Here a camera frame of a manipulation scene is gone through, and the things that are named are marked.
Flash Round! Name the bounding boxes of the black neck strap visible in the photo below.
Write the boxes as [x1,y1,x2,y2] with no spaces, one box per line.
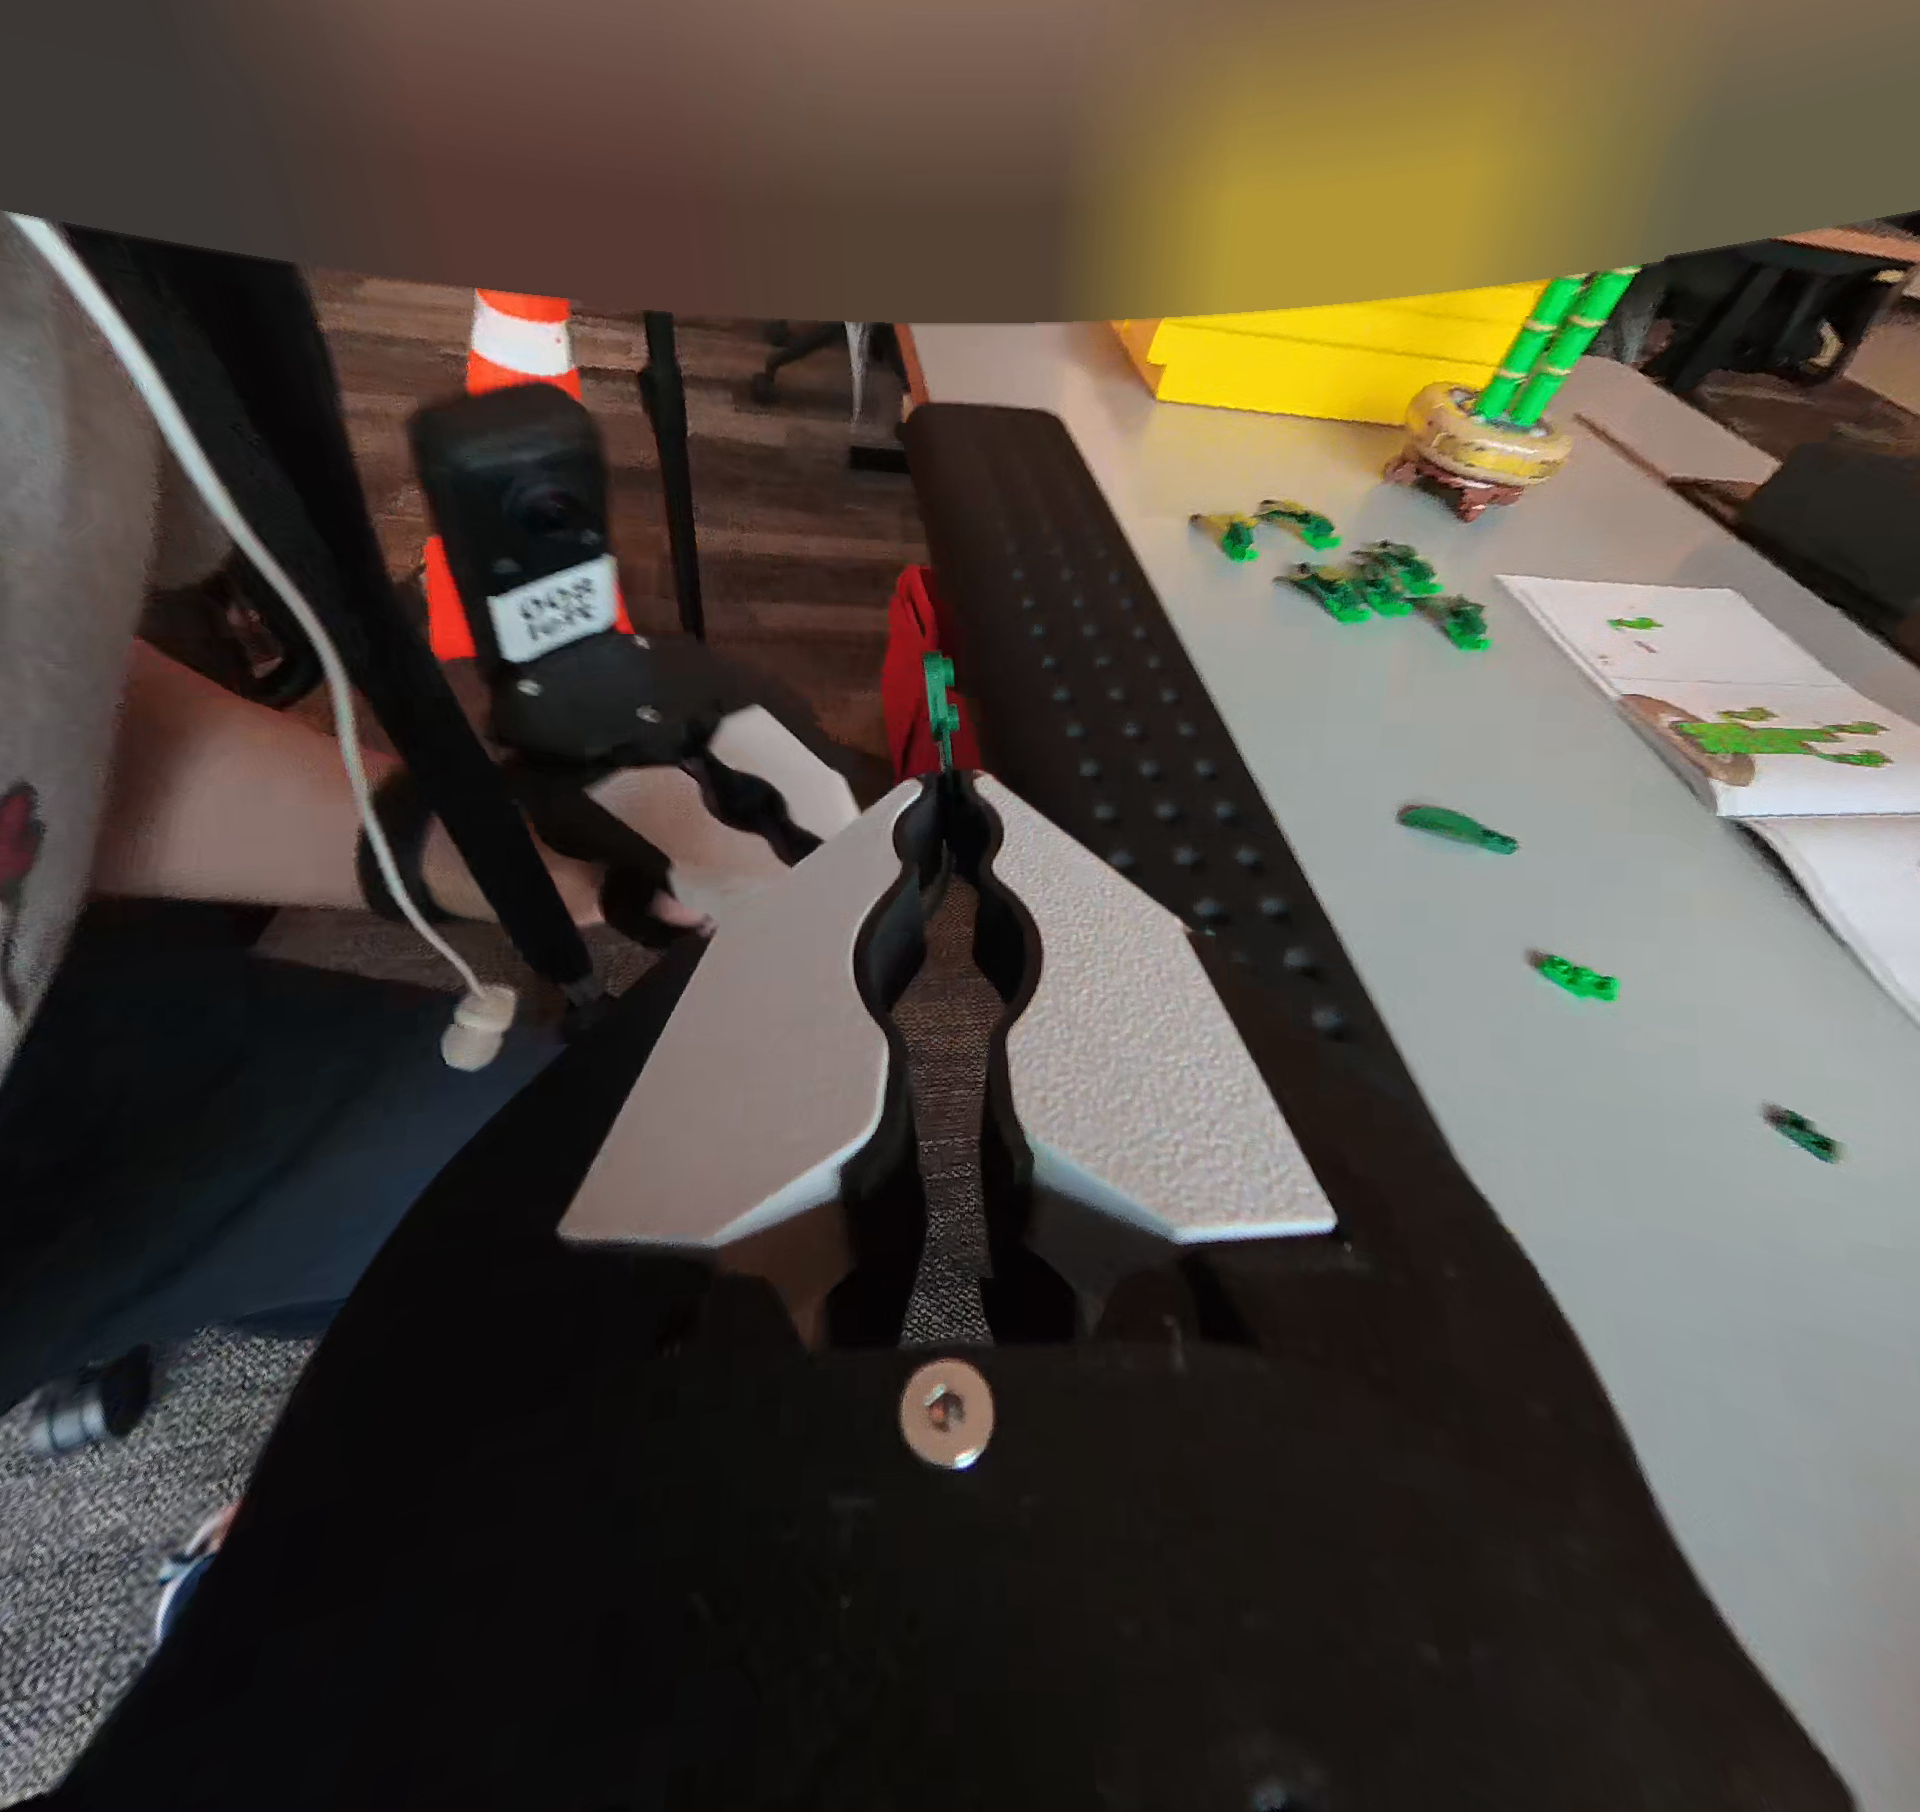
[67,225,609,1010]

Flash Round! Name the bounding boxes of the green toy bamboo model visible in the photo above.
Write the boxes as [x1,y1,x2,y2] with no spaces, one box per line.
[1384,264,1647,523]

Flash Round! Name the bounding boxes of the black perforated chair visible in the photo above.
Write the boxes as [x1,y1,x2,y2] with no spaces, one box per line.
[897,403,1447,1140]

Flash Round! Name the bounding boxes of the black chair caster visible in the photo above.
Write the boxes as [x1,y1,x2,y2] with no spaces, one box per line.
[26,1345,153,1458]

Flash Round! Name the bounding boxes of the dark trousers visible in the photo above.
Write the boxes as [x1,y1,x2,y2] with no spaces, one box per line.
[0,913,600,1372]

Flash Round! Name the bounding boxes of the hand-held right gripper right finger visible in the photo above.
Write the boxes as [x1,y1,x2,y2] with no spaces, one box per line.
[966,775,1338,1326]

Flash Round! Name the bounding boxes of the yellow plastic bin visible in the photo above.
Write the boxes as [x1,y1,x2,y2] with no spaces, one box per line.
[1111,279,1578,426]

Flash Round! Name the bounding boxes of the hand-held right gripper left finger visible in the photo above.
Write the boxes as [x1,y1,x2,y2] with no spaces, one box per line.
[556,776,935,1346]

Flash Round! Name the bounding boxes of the red bag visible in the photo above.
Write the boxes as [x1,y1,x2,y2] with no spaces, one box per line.
[883,564,985,779]

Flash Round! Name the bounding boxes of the light blue toe shoe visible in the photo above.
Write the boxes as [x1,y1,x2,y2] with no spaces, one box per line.
[153,1502,248,1642]

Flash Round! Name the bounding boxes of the building instruction booklet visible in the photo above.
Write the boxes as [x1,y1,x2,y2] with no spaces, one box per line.
[1496,572,1920,1025]

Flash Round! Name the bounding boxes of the brown wooden strip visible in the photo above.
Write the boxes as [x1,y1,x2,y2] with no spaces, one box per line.
[1572,410,1778,496]

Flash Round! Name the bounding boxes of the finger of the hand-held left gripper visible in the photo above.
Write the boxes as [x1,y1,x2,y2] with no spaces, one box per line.
[584,763,797,921]
[681,710,864,860]

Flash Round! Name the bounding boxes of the orange traffic cone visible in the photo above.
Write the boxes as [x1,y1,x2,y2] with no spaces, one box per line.
[423,286,649,667]

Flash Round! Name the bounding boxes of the person's left forearm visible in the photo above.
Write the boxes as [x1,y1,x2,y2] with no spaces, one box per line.
[89,639,392,921]

